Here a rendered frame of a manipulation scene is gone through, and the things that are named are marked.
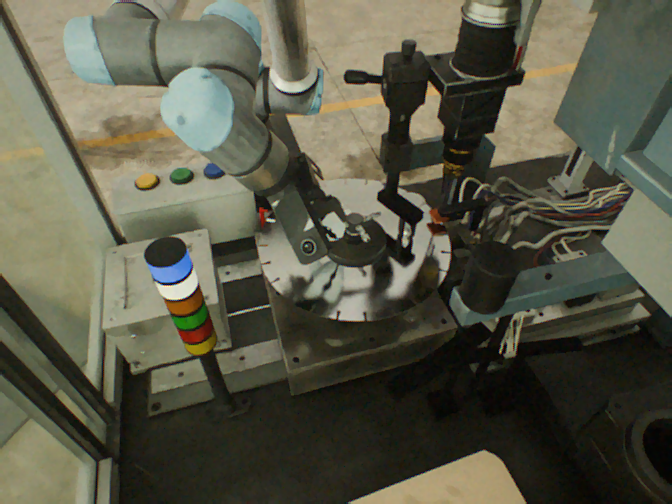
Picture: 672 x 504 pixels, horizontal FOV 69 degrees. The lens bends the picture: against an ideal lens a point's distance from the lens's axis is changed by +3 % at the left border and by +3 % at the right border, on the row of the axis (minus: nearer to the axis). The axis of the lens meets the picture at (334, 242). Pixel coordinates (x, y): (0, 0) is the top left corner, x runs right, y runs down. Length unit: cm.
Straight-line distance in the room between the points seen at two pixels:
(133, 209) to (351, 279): 49
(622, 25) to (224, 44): 41
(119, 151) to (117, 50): 221
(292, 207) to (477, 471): 51
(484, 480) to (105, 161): 239
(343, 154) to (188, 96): 209
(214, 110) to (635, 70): 41
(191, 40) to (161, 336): 49
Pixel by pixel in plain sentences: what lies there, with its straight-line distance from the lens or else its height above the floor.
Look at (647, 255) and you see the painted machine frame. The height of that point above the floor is 126.
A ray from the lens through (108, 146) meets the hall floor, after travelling 290.
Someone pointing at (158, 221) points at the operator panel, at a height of 85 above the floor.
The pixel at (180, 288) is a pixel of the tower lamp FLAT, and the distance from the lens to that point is 57.
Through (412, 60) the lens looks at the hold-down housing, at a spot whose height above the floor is 125.
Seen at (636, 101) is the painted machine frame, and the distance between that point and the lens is 57.
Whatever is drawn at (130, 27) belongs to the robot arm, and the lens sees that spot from 64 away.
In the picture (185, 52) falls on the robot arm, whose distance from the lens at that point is 61.
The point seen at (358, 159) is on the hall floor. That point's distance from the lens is 255.
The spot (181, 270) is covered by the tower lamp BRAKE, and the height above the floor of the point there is 114.
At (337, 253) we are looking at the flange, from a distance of 78.
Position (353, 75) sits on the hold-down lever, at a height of 122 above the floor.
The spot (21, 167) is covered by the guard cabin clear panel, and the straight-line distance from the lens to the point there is 82.
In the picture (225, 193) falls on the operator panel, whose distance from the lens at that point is 102.
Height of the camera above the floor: 155
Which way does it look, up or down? 47 degrees down
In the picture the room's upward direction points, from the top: straight up
